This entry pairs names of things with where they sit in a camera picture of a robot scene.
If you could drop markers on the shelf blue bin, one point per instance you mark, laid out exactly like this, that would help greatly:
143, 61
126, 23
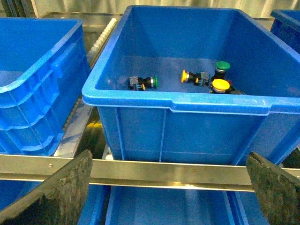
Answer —
163, 206
12, 190

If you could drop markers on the far left blue bin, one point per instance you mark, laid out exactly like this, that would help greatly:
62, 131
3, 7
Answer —
43, 67

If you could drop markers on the yellow mushroom button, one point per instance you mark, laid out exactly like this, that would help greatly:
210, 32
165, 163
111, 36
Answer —
219, 86

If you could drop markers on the far right blue bin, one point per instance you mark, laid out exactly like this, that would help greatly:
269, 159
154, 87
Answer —
286, 26

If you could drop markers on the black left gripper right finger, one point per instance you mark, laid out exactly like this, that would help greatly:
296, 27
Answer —
277, 191

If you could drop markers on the yellow button lying sideways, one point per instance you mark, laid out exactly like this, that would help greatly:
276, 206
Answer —
198, 79

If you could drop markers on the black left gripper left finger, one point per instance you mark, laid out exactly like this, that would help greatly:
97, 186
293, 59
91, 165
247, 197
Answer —
58, 200

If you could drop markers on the white roller track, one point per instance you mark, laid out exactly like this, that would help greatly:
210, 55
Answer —
101, 40

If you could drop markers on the front steel shelf bar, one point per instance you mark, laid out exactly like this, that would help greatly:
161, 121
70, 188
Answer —
135, 174

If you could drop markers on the lower shelf blue bin left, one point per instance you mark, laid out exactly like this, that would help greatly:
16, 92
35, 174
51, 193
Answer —
12, 190

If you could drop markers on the upright green mushroom button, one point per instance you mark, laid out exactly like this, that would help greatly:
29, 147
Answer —
221, 68

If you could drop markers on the blue bin with buttons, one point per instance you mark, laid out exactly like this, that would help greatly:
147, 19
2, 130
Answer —
181, 122

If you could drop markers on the green button lying sideways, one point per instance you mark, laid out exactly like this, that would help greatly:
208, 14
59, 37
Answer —
141, 84

